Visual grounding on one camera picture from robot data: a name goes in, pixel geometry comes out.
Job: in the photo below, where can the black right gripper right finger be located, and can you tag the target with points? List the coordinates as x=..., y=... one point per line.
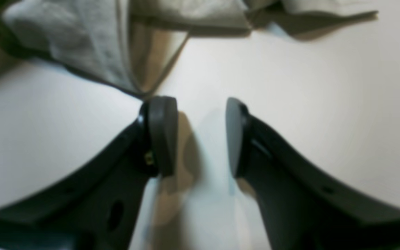
x=302, y=207

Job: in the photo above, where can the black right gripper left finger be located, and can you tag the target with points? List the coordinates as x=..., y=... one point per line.
x=97, y=207

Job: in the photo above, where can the beige t-shirt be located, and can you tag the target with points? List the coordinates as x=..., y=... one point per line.
x=132, y=44

